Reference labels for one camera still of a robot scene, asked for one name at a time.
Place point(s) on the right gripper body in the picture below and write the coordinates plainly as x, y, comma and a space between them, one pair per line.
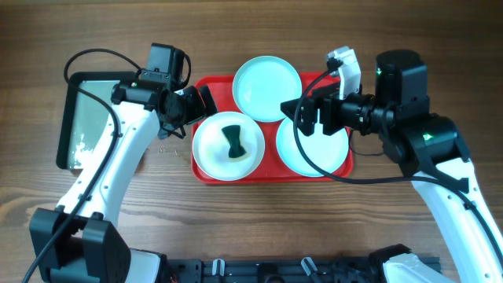
354, 111

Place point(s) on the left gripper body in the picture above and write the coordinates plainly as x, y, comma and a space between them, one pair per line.
189, 109

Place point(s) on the green yellow sponge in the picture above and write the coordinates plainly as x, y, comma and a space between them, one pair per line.
232, 135

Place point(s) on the white round plate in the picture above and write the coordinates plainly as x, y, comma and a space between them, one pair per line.
210, 148

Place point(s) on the teal plate top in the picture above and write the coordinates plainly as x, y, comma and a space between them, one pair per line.
260, 86

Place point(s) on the teal plate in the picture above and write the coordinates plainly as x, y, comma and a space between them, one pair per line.
326, 151
260, 86

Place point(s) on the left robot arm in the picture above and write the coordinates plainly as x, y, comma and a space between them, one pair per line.
78, 241

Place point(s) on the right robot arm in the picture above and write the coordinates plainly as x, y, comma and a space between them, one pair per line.
428, 148

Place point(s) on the red plastic tray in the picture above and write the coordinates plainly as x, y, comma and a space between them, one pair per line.
272, 169

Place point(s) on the teal plate right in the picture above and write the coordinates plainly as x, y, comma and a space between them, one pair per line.
326, 151

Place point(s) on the black water basin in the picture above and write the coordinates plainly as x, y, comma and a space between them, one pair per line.
84, 119

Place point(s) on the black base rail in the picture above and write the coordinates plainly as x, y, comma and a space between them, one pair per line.
346, 269

